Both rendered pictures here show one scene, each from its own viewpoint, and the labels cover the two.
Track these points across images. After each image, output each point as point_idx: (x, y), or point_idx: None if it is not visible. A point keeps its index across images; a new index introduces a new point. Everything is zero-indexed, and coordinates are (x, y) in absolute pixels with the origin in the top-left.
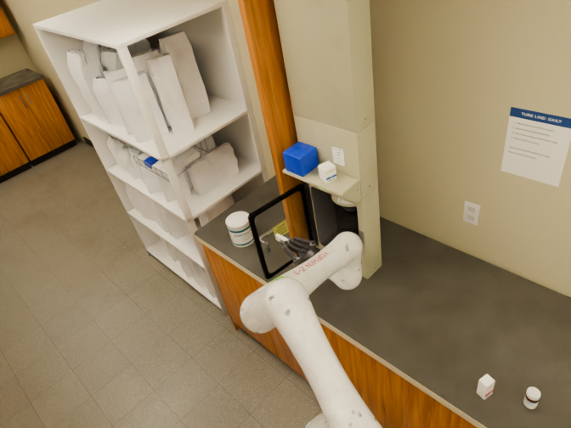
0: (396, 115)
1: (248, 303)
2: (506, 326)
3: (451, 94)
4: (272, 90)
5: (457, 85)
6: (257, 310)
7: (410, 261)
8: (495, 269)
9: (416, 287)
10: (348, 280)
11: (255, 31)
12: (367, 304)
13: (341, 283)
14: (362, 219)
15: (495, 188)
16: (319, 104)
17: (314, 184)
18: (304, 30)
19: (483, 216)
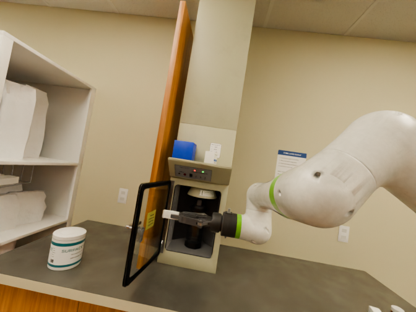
0: None
1: (329, 158)
2: (318, 282)
3: (248, 145)
4: (172, 98)
5: (251, 140)
6: (371, 148)
7: (230, 258)
8: (275, 255)
9: (251, 272)
10: (269, 227)
11: (177, 55)
12: (233, 291)
13: (264, 231)
14: (225, 204)
15: None
16: (209, 111)
17: (205, 163)
18: (212, 65)
19: None
